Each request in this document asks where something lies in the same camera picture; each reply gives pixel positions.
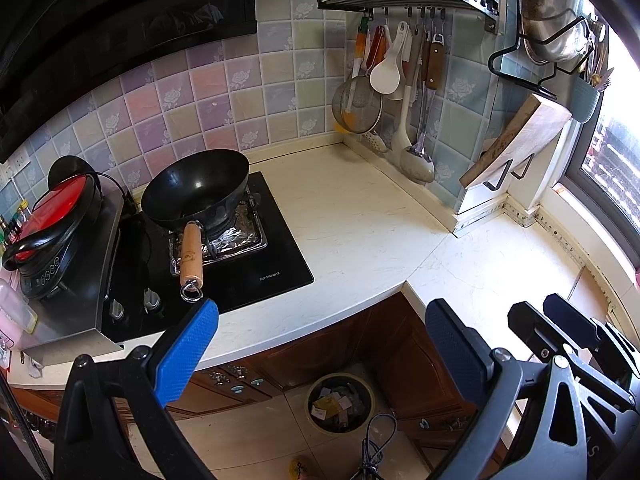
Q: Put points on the steel ladle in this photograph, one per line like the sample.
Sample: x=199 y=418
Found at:
x=414 y=161

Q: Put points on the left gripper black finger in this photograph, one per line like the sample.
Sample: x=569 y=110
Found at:
x=539 y=333

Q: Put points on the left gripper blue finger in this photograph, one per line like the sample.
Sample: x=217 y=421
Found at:
x=570 y=312

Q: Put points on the steel bowl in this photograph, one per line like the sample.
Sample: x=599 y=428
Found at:
x=556 y=31

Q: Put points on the wooden cabinet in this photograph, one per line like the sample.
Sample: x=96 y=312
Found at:
x=389 y=340

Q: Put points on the red black electric cooker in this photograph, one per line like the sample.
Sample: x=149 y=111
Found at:
x=70 y=236

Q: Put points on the wooden cutting board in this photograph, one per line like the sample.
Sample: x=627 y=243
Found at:
x=532 y=128

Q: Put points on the mesh strainer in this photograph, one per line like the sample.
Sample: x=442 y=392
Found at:
x=356 y=106

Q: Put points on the white slotted spatula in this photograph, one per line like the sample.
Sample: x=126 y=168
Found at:
x=400 y=139

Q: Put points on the round beige trash bin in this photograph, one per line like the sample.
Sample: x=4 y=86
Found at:
x=339 y=403

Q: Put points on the grey utensil holder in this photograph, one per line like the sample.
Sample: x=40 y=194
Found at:
x=584 y=100

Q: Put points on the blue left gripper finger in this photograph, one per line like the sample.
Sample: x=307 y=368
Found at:
x=176 y=354
x=463 y=351

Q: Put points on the white rice spoon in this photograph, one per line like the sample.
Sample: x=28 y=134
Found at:
x=385 y=77

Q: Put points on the black wok wooden handle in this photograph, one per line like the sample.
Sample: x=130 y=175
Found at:
x=196 y=196

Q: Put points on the yellow slipper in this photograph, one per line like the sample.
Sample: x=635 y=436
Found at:
x=303 y=468

